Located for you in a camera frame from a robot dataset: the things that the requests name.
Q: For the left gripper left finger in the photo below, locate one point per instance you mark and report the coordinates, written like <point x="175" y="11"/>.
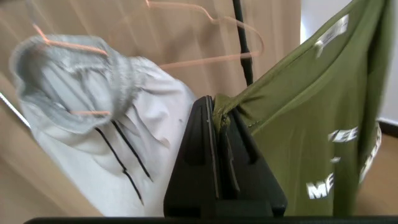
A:
<point x="192" y="180"/>

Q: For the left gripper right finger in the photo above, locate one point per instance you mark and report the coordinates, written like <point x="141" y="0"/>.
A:
<point x="252" y="189"/>

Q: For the green printed shirt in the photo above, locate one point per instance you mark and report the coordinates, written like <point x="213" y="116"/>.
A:
<point x="295" y="109"/>

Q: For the pale grey shorts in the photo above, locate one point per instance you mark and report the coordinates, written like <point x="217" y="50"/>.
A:
<point x="93" y="161"/>

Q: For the pink clothes hanger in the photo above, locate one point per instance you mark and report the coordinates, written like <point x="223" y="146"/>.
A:
<point x="77" y="46"/>
<point x="217" y="59"/>

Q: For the black clothes rack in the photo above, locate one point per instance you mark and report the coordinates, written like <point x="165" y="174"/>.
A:
<point x="244" y="46"/>

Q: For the beige curtain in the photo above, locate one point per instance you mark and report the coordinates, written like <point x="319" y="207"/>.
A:
<point x="155" y="25"/>

